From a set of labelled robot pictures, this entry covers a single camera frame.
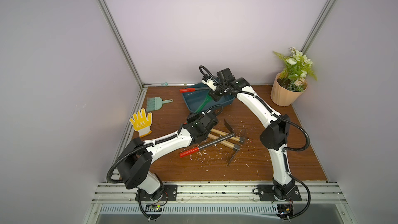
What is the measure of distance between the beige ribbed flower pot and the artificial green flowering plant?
0.08 ft

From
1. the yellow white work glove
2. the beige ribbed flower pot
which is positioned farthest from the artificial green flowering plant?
the yellow white work glove

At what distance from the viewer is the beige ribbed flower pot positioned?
0.97 meters

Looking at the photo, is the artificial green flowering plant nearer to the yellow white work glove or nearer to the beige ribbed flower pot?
the beige ribbed flower pot

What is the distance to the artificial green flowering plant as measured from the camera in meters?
0.92

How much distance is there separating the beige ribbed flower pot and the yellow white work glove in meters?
0.88

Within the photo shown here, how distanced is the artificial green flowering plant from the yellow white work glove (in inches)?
36.2

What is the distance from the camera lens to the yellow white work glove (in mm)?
967
